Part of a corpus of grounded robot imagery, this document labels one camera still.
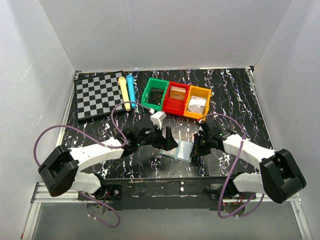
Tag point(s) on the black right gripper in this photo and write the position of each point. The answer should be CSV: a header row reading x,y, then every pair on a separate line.
x,y
197,150

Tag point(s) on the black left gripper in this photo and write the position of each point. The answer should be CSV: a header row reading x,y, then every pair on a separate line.
x,y
167,143

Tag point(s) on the mint green card holder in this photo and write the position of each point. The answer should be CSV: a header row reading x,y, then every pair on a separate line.
x,y
181,153

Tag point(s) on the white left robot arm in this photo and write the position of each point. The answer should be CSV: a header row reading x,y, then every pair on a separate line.
x,y
63,169

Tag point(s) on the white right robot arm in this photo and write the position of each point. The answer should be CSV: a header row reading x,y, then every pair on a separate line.
x,y
279,176

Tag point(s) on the white cards in orange bin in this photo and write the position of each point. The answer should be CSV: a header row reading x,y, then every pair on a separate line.
x,y
196,105

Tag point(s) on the black cards in green bin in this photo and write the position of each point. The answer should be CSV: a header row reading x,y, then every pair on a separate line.
x,y
155,96

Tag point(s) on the tan cards in red bin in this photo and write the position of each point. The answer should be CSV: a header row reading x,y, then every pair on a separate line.
x,y
178,93

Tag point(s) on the red plastic bin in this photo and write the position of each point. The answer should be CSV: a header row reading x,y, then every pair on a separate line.
x,y
175,106

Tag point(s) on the orange plastic bin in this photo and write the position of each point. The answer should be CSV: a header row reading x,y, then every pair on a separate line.
x,y
199,92

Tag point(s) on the green plastic bin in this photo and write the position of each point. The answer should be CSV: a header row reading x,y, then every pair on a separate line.
x,y
156,83

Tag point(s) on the blue marker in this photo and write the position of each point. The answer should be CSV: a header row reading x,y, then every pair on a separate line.
x,y
131,90

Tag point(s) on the cream yellow marker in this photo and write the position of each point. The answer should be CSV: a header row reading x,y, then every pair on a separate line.
x,y
123,87

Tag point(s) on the black grey checkerboard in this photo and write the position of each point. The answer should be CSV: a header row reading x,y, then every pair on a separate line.
x,y
92,91

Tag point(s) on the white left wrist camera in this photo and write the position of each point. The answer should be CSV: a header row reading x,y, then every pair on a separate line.
x,y
157,119

